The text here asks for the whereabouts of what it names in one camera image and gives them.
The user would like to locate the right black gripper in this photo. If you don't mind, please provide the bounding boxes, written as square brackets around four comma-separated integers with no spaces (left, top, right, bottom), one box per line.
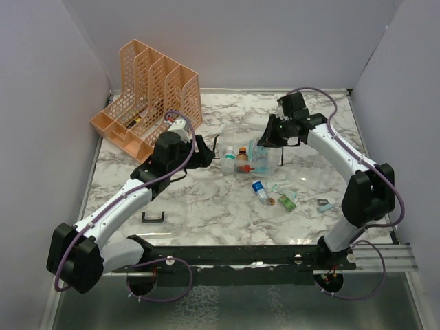
[258,114,293,148]

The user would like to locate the clear teal blister packs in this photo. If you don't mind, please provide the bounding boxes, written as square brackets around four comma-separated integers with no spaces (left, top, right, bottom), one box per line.
[247,139,270,174]

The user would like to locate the white bottle green cap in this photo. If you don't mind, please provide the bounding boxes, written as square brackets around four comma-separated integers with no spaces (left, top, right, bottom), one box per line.
[221,146,235,175]

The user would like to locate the brown bottle orange cap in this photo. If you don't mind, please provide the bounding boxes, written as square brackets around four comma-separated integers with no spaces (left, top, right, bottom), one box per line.
[236,147,248,166]

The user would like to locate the clear plastic medicine box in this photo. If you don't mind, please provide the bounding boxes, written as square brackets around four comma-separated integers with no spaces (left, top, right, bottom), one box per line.
[218,126,283,177]

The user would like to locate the blue labelled small bottle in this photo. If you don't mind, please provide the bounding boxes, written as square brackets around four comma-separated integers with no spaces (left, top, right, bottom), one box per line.
[252,180,269,204]

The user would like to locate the clear teal sachet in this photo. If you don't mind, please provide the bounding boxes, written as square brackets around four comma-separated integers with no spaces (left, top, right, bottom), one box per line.
[266,179,296,199]

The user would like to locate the green small medicine box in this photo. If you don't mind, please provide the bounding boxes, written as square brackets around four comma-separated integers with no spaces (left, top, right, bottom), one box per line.
[278,195,296,212]

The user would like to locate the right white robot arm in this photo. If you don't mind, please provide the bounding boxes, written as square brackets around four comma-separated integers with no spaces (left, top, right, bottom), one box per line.
[258,91,395,269]

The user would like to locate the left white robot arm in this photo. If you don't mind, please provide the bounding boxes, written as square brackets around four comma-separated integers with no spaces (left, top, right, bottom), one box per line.
[47,132,215,294]

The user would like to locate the light blue clip item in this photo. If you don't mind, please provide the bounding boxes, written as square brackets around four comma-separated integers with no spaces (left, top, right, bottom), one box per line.
[317,198,335,212]

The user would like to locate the peach plastic file organizer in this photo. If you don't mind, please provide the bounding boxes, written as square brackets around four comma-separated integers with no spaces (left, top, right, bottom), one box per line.
[91,39,203,163]

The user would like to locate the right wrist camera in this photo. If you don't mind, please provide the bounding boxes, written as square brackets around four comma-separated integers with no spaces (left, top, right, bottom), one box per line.
[276,106,288,121]

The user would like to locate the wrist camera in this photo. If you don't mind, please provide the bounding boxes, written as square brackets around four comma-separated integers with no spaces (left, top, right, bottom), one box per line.
[165,118,191,143]
[276,106,288,121]

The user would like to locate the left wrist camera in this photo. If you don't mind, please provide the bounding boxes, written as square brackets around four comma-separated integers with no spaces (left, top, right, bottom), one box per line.
[165,118,191,143]

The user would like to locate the black box lid handle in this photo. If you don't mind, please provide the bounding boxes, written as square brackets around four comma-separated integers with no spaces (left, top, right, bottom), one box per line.
[141,211,166,223]

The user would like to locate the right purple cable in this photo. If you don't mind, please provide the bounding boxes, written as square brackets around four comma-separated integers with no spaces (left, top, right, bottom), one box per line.
[287,86,406,302]

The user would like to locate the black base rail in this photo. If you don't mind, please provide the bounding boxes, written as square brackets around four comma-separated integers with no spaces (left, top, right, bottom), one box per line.
[115,238,356,286]

